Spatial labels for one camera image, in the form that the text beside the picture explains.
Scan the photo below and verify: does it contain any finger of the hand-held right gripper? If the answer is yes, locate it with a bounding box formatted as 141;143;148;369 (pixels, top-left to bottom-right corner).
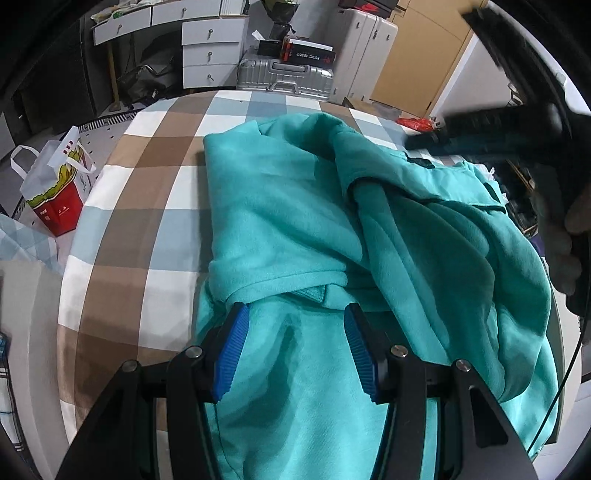
406;104;560;160

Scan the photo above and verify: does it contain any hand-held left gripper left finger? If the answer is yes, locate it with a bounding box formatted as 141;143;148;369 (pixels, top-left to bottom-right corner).
55;302;252;480

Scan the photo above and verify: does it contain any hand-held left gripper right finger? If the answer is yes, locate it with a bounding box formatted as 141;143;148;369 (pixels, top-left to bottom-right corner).
344;302;539;480

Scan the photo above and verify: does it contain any teal hooded jacket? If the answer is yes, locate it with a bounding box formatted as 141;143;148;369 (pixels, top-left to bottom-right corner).
194;113;562;480

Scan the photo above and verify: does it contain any person's right hand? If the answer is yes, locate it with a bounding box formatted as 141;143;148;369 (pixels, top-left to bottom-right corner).
536;185;591;296

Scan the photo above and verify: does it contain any red plastic bag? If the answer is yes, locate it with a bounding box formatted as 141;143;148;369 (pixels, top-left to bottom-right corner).
397;116;437;135

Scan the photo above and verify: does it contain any wooden door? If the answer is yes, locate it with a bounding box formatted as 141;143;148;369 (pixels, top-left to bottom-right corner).
369;0;491;119

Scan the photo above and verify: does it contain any white suitcase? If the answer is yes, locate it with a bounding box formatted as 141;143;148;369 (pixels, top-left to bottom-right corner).
329;6;399;105

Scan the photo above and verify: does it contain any black shoe box red logo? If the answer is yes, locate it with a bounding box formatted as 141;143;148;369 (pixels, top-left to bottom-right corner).
339;0;402;13

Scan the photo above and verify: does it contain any checkered bed sheet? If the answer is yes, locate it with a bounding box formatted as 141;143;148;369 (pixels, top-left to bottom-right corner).
58;88;465;462

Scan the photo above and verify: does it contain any black and red box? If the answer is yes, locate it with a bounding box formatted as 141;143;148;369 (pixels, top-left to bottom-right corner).
281;37;337;66

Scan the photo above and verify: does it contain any silver suitcase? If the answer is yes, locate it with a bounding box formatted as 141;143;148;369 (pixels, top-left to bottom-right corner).
236;45;334;102

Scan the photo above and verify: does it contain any grey bed panel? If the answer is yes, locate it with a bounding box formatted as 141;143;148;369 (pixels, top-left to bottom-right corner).
547;318;588;460

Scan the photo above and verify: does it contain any wrapped flower bouquet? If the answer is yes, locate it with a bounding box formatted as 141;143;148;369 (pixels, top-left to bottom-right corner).
257;0;299;43

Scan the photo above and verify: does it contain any white and red shopping bag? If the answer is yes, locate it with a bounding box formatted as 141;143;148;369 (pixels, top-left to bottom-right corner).
9;126;99;237

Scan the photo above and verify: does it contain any pale checkered pillow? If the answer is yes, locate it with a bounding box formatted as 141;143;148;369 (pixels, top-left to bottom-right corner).
0;215;62;278

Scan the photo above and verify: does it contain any white desk with drawers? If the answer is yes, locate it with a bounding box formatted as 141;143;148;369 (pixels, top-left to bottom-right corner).
90;0;251;89

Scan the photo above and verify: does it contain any black duffel bag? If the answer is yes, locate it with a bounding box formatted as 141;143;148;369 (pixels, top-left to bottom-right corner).
115;61;182;99

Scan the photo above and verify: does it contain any black cable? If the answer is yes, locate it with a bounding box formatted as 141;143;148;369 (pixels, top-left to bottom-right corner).
529;318;584;460

